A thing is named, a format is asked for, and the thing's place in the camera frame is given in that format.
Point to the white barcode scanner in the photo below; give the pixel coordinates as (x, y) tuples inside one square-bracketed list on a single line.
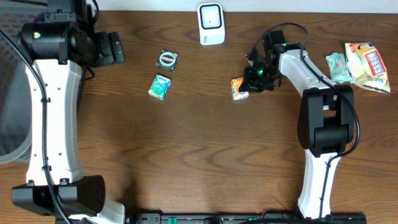
[(211, 23)]

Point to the grey plastic mesh basket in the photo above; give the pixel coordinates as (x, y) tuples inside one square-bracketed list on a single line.
[(16, 131)]

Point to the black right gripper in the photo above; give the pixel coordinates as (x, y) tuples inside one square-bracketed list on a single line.
[(249, 84)]

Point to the green wipes pack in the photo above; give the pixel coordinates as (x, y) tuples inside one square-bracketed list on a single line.
[(339, 71)]

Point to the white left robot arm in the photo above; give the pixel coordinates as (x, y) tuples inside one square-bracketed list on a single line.
[(57, 47)]

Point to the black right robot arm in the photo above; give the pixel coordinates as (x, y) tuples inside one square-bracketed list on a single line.
[(326, 119)]

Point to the yellow wet wipes pack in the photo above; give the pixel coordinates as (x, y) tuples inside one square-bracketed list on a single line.
[(367, 67)]

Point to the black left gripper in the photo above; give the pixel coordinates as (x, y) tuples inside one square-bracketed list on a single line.
[(109, 48)]

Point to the orange snack pack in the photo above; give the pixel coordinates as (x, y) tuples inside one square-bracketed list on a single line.
[(236, 93)]

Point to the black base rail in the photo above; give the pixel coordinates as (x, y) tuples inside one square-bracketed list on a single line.
[(268, 217)]

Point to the teal Kleenex tissue pack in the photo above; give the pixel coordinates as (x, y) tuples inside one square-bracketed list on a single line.
[(159, 87)]

